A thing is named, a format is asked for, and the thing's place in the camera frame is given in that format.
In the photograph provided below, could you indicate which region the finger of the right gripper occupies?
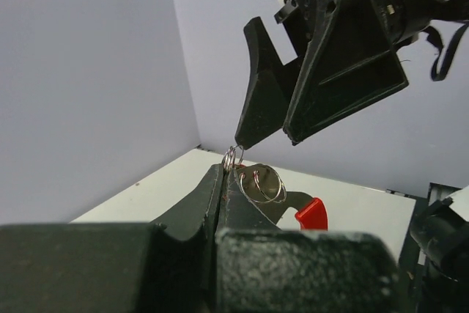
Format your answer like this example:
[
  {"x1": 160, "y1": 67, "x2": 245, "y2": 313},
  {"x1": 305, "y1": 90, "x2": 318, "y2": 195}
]
[{"x1": 234, "y1": 17, "x2": 303, "y2": 150}]

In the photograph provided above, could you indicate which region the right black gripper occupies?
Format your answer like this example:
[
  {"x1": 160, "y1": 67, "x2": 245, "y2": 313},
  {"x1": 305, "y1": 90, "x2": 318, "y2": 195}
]
[{"x1": 275, "y1": 0, "x2": 468, "y2": 144}]

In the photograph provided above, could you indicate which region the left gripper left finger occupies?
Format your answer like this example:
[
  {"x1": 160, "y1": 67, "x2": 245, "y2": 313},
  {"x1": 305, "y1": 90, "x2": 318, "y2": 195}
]
[{"x1": 1, "y1": 164, "x2": 224, "y2": 312}]

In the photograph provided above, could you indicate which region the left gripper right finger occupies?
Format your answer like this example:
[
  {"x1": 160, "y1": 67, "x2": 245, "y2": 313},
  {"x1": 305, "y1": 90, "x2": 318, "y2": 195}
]
[{"x1": 215, "y1": 173, "x2": 399, "y2": 312}]

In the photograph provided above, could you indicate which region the red handled keyring holder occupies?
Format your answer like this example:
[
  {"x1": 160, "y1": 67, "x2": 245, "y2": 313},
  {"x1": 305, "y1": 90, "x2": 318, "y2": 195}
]
[{"x1": 222, "y1": 146, "x2": 328, "y2": 231}]

